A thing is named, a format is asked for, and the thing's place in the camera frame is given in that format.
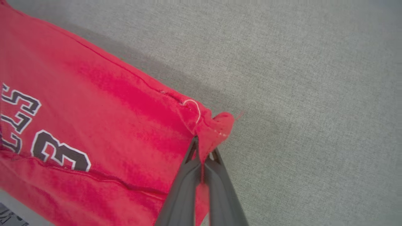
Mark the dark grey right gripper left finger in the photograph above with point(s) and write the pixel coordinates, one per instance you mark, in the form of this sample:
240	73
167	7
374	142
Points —
185	188

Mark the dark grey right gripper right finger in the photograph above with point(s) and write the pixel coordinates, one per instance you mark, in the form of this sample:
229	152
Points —
223	197

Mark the red and white jersey garment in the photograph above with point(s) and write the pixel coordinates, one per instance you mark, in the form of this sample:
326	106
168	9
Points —
94	110

